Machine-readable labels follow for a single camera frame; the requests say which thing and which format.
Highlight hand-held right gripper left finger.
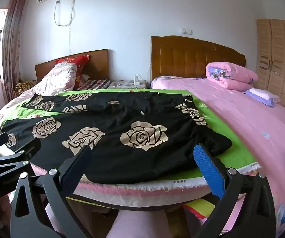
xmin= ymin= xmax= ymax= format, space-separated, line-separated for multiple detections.
xmin=10 ymin=145 xmax=93 ymax=238

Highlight white air conditioner cable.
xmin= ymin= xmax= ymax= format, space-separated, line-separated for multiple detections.
xmin=54 ymin=0 xmax=78 ymax=27

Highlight pale pink floral quilt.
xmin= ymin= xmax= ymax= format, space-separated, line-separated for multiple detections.
xmin=0 ymin=63 xmax=77 ymax=142

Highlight pink folded quilt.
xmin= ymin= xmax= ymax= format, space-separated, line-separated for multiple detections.
xmin=205 ymin=61 xmax=259 ymax=91

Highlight floral covered bedside table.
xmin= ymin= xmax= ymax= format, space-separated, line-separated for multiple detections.
xmin=108 ymin=79 xmax=149 ymax=90

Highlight small plain wooden headboard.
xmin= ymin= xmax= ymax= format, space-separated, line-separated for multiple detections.
xmin=34 ymin=49 xmax=110 ymax=83

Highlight striped maroon curtain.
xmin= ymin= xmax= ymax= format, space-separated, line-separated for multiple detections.
xmin=2 ymin=0 xmax=30 ymax=97

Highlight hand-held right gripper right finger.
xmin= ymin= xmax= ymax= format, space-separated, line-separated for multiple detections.
xmin=192 ymin=143 xmax=277 ymax=238

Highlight red patterned pillow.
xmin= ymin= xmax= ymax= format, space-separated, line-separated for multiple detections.
xmin=55 ymin=55 xmax=90 ymax=90

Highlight checked cloth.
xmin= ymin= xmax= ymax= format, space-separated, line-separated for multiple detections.
xmin=78 ymin=78 xmax=111 ymax=90

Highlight large padded wooden headboard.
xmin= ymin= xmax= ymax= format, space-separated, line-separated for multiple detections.
xmin=151 ymin=36 xmax=246 ymax=88

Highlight yellow red cloth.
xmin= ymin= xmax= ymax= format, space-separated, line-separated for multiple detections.
xmin=182 ymin=198 xmax=217 ymax=219

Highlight brown plush toy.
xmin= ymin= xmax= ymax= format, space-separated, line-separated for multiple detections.
xmin=15 ymin=79 xmax=37 ymax=96

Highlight light wooden wardrobe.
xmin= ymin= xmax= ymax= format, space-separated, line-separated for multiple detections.
xmin=256 ymin=18 xmax=285 ymax=114

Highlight person's pink clothed leg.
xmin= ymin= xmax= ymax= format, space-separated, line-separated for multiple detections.
xmin=105 ymin=209 xmax=173 ymax=238

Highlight black rose print pants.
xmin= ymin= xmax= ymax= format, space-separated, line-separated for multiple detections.
xmin=0 ymin=91 xmax=233 ymax=184

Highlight purple white small pillow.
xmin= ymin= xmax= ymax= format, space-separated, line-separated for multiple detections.
xmin=242 ymin=88 xmax=281 ymax=107

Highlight green printed bed sheet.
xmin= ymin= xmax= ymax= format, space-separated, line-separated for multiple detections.
xmin=0 ymin=89 xmax=260 ymax=179

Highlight pink bed sheet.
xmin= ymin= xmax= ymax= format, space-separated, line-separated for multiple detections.
xmin=151 ymin=76 xmax=285 ymax=228

